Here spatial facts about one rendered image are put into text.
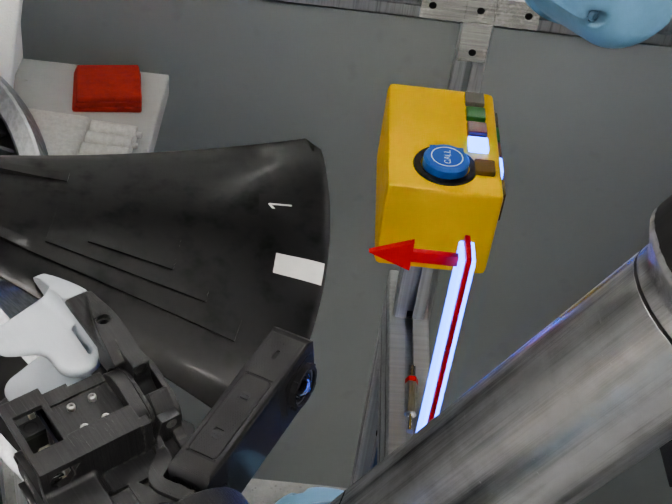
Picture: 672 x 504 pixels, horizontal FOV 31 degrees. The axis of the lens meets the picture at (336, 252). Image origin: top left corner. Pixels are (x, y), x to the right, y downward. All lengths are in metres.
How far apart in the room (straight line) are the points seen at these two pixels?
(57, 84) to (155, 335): 0.80
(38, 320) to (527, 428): 0.28
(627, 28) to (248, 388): 0.27
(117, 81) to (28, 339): 0.81
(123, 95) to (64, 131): 0.10
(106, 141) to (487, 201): 0.51
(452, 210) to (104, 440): 0.50
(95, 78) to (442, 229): 0.57
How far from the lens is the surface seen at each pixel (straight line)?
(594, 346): 0.54
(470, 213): 1.04
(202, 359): 0.73
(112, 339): 0.65
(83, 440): 0.62
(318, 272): 0.78
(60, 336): 0.68
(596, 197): 1.67
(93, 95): 1.44
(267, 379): 0.65
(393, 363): 1.16
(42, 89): 1.49
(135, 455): 0.64
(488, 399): 0.58
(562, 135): 1.60
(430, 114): 1.11
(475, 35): 1.50
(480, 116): 1.11
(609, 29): 0.57
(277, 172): 0.82
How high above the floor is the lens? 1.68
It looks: 41 degrees down
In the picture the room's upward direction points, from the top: 8 degrees clockwise
